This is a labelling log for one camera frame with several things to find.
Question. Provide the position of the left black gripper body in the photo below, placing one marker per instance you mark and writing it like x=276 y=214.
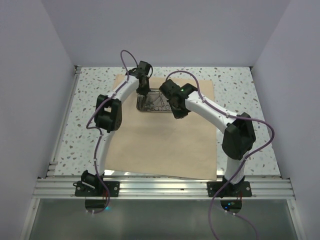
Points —
x=144 y=89

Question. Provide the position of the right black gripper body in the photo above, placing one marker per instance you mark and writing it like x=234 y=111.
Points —
x=179 y=112

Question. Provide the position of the beige cloth surgical kit wrap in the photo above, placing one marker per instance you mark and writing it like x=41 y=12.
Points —
x=158 y=144

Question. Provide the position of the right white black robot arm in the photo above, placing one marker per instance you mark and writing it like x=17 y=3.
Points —
x=238 y=131

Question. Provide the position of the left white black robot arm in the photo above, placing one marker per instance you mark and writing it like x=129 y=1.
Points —
x=107 y=119

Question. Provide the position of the steel instrument tray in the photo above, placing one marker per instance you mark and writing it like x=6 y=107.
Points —
x=153 y=102

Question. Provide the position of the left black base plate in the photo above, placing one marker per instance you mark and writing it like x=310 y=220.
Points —
x=85 y=190

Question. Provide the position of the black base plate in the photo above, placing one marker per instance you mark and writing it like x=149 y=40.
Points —
x=238 y=190
x=85 y=190

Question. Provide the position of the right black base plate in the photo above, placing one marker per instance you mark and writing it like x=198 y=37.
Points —
x=238 y=190

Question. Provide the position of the aluminium front rail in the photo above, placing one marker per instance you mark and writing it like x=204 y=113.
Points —
x=130 y=187

